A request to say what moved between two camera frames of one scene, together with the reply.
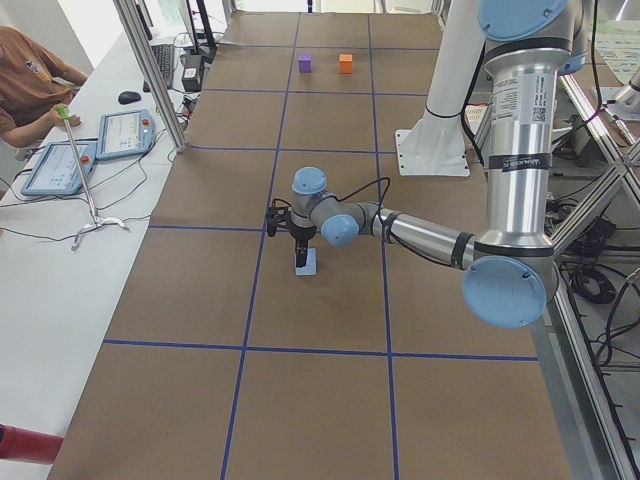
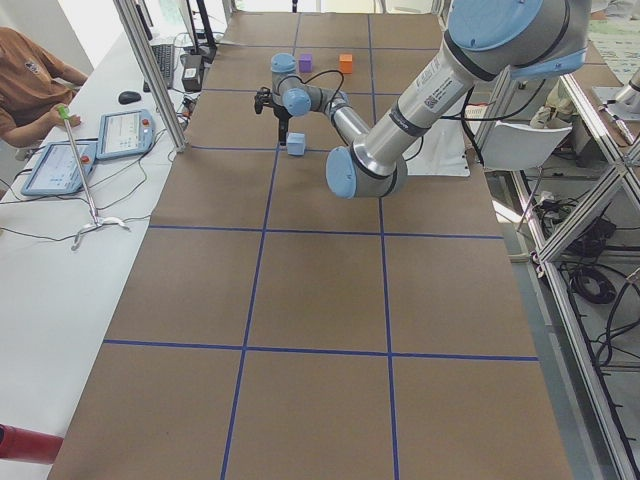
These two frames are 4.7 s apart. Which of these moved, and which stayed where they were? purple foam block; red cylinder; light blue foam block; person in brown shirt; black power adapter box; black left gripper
Moved: light blue foam block; black left gripper
Stayed: black power adapter box; red cylinder; person in brown shirt; purple foam block
